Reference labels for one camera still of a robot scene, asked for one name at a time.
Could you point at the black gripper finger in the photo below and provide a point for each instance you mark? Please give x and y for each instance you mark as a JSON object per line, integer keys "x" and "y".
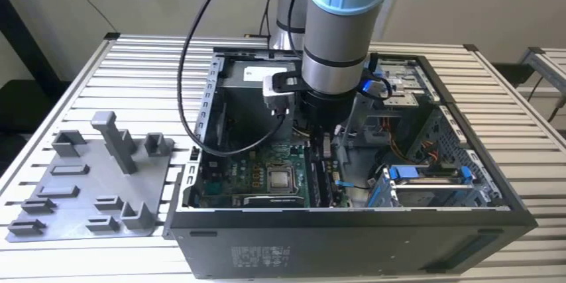
{"x": 317, "y": 145}
{"x": 328, "y": 147}

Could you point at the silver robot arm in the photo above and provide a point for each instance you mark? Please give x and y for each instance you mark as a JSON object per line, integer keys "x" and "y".
{"x": 336, "y": 37}

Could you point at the silver CPU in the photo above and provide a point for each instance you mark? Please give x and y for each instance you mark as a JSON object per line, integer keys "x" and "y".
{"x": 281, "y": 179}

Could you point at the grey drive cage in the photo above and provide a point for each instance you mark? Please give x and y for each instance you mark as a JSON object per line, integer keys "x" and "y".
{"x": 399, "y": 104}

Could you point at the grey power supply unit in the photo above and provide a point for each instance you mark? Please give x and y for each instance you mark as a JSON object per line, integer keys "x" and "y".
{"x": 248, "y": 110}

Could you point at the green motherboard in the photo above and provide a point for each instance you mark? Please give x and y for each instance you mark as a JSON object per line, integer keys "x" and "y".
{"x": 248, "y": 177}

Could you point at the hard disk in blue carrier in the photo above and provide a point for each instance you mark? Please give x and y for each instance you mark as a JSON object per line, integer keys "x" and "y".
{"x": 405, "y": 172}

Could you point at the black graphics card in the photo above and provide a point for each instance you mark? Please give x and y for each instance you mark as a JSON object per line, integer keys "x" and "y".
{"x": 274, "y": 201}

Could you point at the perforated grey disk bay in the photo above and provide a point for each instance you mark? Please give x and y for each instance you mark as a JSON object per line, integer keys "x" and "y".
{"x": 447, "y": 130}

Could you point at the black PC case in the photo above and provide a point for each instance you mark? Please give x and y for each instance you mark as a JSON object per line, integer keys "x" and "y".
{"x": 311, "y": 250}

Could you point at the grey parts rack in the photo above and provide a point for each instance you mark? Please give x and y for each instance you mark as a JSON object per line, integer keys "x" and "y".
{"x": 112, "y": 183}

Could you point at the aluminium slat side table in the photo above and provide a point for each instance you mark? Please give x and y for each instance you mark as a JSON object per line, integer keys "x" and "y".
{"x": 544, "y": 64}

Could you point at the black bulky object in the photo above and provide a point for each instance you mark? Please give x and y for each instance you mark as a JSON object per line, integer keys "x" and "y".
{"x": 28, "y": 104}

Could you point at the black slanted pole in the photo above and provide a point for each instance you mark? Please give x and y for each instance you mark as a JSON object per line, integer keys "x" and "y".
{"x": 28, "y": 37}

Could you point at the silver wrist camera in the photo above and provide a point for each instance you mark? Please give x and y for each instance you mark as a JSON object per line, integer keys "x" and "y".
{"x": 278, "y": 95}

